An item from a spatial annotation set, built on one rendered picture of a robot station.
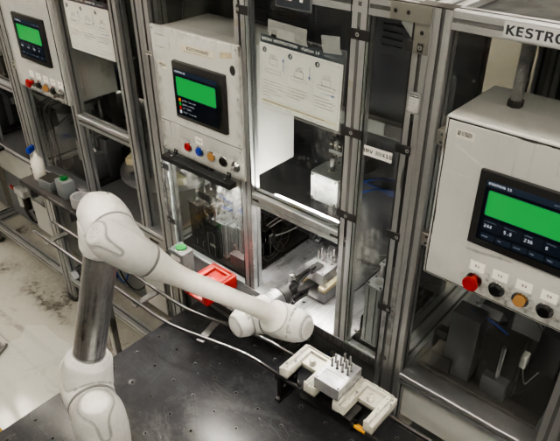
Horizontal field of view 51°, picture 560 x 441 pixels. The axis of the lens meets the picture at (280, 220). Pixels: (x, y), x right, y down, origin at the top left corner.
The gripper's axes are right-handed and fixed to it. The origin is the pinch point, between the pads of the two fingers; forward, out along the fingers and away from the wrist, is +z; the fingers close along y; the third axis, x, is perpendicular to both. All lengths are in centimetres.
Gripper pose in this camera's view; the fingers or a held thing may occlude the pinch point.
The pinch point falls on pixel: (314, 274)
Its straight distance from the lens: 216.4
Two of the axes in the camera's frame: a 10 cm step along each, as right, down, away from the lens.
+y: 0.4, -8.6, -5.0
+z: 6.6, -3.6, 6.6
